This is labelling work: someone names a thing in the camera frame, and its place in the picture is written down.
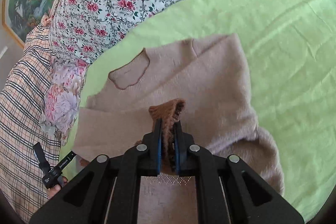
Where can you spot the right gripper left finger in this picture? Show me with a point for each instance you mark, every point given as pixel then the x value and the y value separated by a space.
pixel 151 164

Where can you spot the plaid checkered blanket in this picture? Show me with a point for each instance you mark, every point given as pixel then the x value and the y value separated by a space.
pixel 22 100

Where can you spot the beige knit sweater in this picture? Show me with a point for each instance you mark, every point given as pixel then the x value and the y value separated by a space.
pixel 204 83

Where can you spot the person's left hand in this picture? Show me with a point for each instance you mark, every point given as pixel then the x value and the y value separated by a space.
pixel 53 191

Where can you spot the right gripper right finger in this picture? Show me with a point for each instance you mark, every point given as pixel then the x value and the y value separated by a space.
pixel 184 166

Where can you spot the light green bed sheet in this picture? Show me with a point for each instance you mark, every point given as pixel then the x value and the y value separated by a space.
pixel 290 49

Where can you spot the large peony floral pillow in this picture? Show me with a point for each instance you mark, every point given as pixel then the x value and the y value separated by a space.
pixel 61 103

